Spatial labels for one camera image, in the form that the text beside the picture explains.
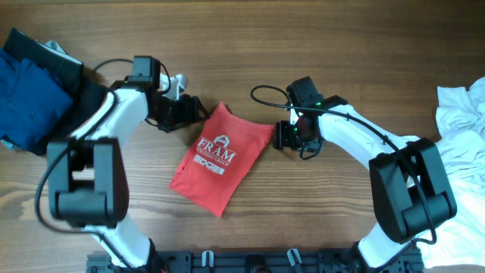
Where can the white t-shirt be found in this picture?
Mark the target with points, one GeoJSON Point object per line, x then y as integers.
{"type": "Point", "coordinates": [460, 122]}

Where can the red printed t-shirt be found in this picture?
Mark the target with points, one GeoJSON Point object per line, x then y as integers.
{"type": "Point", "coordinates": [219, 159]}

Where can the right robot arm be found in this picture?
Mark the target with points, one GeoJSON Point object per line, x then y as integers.
{"type": "Point", "coordinates": [411, 192]}

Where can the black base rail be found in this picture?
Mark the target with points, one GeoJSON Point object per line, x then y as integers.
{"type": "Point", "coordinates": [293, 260]}

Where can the black folded garment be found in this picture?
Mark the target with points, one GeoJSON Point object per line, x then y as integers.
{"type": "Point", "coordinates": [87, 95]}

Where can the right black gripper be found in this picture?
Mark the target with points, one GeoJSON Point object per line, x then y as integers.
{"type": "Point", "coordinates": [280, 135]}

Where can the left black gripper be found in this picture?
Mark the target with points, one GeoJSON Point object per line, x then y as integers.
{"type": "Point", "coordinates": [192, 110]}

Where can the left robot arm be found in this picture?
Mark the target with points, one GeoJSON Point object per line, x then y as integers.
{"type": "Point", "coordinates": [84, 189]}

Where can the blue folded shirt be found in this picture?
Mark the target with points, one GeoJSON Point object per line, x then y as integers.
{"type": "Point", "coordinates": [32, 101]}

